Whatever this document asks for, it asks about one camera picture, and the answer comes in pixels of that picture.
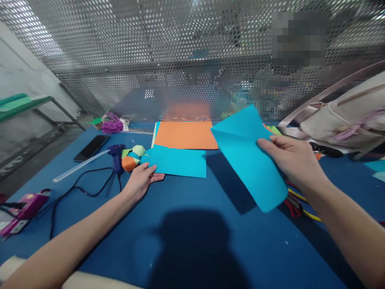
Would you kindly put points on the small green paper piece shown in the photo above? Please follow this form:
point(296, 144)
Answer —
point(95, 121)

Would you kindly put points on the blue glue gun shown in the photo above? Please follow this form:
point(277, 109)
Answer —
point(116, 156)

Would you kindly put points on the person's right thumb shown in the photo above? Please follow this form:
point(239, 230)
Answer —
point(267, 148)

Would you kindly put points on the magenta power strip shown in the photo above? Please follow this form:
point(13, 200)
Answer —
point(25, 207)

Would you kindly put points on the person's right index finger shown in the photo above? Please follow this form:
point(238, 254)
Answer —
point(279, 139)

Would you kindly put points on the person's body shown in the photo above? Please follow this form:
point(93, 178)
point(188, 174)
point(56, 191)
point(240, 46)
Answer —
point(90, 280)

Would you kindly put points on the person's right hand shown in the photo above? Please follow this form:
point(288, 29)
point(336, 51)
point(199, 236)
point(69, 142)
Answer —
point(296, 162)

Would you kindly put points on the purple mesh bundle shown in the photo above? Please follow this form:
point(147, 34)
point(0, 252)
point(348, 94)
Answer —
point(112, 125)

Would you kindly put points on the multicoloured folded paper ball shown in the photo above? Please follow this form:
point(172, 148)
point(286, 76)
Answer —
point(130, 161)

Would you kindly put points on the large curled cyan paper sheet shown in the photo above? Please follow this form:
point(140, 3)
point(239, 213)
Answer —
point(246, 150)

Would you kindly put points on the perforated metal panel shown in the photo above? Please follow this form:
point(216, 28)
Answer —
point(180, 54)

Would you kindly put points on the person's left hand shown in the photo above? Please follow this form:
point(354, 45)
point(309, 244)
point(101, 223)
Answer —
point(140, 180)

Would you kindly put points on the green shelf rack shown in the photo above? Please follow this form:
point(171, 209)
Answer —
point(27, 105)

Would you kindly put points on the blue felt table mat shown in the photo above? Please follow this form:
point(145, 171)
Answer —
point(195, 240)

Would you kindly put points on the person's left thumb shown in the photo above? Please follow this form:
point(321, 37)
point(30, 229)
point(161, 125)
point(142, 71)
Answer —
point(157, 178)

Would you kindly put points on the orange paper sheet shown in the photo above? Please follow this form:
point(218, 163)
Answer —
point(186, 135)

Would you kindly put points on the light green paper pieces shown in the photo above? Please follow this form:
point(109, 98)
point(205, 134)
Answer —
point(273, 130)

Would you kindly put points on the black smartphone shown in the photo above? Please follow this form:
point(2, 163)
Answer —
point(91, 148)

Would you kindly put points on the translucent glue stick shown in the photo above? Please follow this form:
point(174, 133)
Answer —
point(81, 167)

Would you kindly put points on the person's left index finger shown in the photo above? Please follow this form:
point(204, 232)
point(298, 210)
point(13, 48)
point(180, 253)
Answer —
point(149, 169)

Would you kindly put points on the black scissors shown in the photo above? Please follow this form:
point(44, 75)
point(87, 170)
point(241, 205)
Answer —
point(326, 150)

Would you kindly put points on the beige backpack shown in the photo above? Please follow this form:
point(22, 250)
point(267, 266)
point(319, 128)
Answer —
point(346, 120)

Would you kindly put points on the cyan paper scrap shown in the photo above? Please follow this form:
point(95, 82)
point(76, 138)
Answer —
point(377, 170)

